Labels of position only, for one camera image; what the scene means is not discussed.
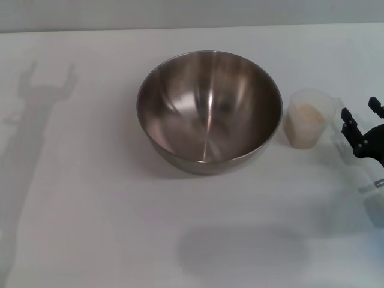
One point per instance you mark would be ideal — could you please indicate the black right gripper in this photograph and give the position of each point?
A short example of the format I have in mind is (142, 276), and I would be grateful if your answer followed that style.
(372, 144)

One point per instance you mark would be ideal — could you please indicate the white rice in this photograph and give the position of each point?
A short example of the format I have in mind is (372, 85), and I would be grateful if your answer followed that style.
(306, 120)

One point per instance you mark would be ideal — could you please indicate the clear plastic measuring cup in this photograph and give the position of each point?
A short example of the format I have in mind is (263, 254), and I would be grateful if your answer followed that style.
(300, 96)

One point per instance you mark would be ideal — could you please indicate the stainless steel mixing bowl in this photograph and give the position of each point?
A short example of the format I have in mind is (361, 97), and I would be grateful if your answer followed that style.
(210, 111)

